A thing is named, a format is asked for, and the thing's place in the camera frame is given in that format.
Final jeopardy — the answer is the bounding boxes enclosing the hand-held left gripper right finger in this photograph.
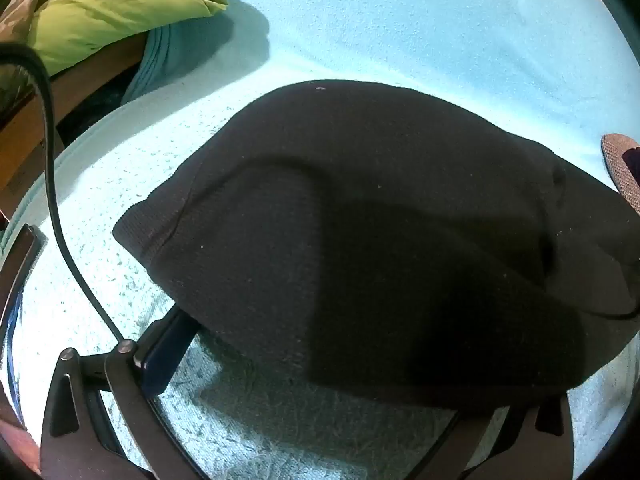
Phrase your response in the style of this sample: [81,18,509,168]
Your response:
[415,392,574,480]

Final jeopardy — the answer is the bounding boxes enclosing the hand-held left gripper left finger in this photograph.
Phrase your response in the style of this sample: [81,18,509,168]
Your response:
[40,305,202,480]

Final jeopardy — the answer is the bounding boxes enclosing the black pants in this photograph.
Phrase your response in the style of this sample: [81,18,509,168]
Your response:
[113,80,640,417]

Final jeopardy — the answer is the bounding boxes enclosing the black smartphone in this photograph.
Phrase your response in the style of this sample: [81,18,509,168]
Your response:
[0,224,48,431]

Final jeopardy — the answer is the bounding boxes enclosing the grey mesh slipper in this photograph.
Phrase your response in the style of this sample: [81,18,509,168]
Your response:
[600,133,640,211]

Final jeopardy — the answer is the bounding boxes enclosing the green pillow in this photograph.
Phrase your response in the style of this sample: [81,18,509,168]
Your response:
[27,0,229,76]

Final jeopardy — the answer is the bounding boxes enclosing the patterned quilt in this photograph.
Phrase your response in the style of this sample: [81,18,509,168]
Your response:
[0,0,126,106]

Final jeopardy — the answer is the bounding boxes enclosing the light blue blanket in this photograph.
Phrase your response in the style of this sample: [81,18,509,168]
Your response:
[0,0,640,480]

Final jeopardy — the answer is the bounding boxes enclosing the black cable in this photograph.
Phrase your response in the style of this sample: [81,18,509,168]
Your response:
[0,44,126,343]

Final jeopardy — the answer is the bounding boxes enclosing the wooden bed frame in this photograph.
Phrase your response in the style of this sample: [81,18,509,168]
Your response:
[0,35,151,216]

